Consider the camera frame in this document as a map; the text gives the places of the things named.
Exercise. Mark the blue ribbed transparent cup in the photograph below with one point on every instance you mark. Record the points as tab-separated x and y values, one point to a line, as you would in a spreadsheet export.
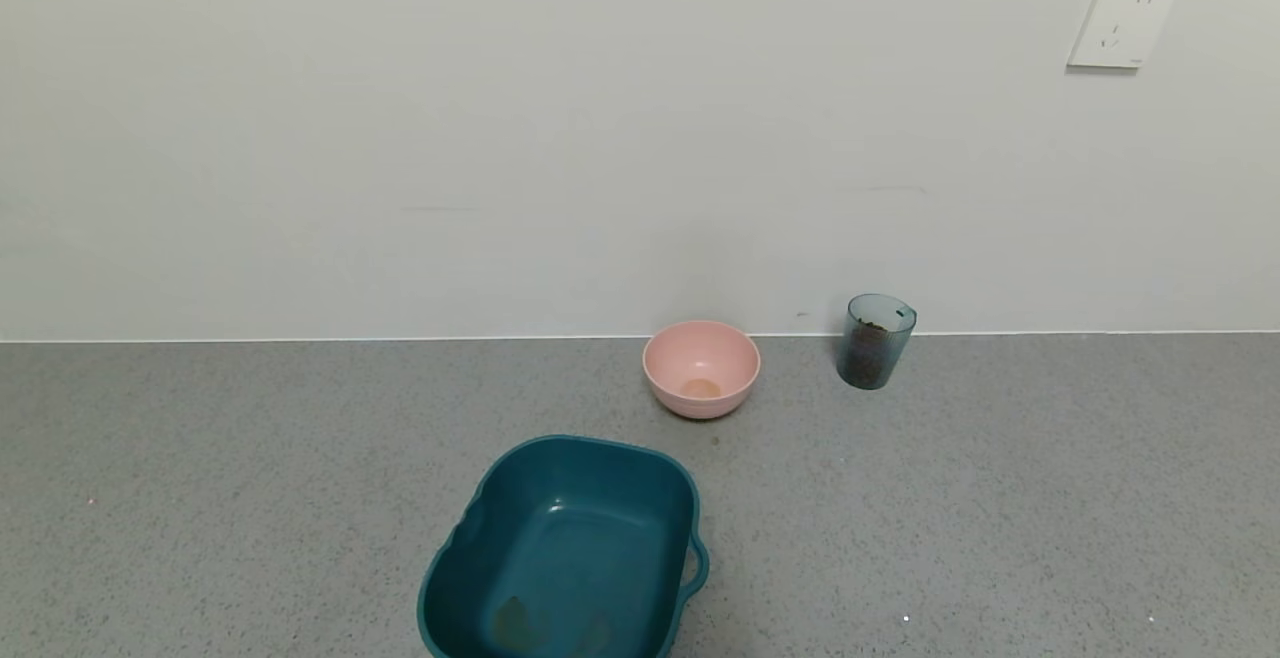
876	353

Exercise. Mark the white wall socket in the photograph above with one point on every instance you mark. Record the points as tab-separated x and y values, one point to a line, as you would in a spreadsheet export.
1122	23

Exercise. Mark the pink bowl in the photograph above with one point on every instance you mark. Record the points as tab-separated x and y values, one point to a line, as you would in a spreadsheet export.
700	363

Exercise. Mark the teal plastic basin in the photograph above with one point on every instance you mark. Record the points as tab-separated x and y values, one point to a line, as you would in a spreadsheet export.
570	548

